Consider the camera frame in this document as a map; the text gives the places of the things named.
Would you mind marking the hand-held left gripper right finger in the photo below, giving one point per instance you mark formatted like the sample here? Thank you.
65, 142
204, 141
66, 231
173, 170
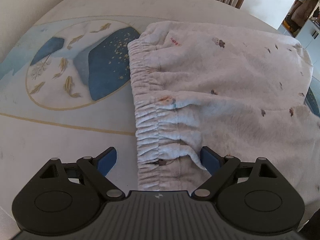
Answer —
211, 161

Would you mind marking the hanging brown coats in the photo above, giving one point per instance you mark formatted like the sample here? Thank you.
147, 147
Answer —
303, 7

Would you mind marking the white sticker-covered cabinet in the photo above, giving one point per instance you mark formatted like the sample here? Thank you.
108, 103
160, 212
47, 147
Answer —
302, 35

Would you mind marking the white printed pants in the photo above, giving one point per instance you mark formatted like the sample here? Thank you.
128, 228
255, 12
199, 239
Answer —
225, 85

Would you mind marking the printed tablecloth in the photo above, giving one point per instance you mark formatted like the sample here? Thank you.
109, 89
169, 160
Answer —
62, 130

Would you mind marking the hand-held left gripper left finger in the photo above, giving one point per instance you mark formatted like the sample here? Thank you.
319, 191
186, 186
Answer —
107, 161

